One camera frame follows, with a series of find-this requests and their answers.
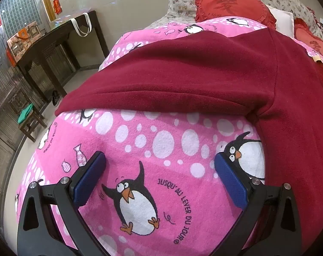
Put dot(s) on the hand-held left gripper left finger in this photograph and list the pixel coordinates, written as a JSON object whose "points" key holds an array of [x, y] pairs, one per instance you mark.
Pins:
{"points": [[89, 176]]}

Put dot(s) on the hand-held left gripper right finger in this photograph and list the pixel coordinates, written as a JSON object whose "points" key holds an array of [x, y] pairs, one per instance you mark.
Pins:
{"points": [[231, 181]]}

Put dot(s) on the maroon fleece garment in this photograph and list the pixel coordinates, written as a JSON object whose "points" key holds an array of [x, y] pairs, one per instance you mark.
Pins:
{"points": [[191, 80]]}

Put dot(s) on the pink penguin printed blanket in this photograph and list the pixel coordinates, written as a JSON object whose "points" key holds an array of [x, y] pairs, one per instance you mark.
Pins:
{"points": [[164, 138]]}

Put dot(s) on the wooden stool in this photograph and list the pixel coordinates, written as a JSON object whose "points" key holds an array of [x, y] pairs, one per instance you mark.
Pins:
{"points": [[30, 122]]}

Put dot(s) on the dark shoes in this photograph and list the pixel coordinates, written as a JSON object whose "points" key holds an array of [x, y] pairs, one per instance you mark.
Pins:
{"points": [[56, 98]]}

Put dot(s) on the green cloth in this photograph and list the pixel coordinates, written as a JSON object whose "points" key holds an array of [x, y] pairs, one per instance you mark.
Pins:
{"points": [[25, 113]]}

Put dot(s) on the dark wooden table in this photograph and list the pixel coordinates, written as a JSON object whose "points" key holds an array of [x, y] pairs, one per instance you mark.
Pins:
{"points": [[52, 40]]}

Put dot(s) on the printed cardboard box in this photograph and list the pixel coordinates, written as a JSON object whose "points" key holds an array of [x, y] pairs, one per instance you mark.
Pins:
{"points": [[22, 42]]}

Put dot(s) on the white tote bag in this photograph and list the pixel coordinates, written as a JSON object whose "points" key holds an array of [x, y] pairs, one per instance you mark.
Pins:
{"points": [[74, 25]]}

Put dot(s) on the small red heart cushion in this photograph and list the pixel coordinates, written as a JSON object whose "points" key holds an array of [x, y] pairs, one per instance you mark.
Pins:
{"points": [[311, 40]]}

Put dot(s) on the white pillow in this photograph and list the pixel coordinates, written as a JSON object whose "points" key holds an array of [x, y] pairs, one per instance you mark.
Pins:
{"points": [[284, 18]]}

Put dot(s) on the large red heart cushion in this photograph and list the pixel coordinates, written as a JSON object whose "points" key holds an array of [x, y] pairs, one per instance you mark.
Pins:
{"points": [[231, 5]]}

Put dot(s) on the metal grille door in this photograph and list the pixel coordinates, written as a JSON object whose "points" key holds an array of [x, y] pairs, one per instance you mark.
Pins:
{"points": [[17, 5]]}

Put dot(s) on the red paper wall decoration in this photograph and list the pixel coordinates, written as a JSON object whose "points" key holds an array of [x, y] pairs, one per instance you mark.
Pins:
{"points": [[56, 5]]}

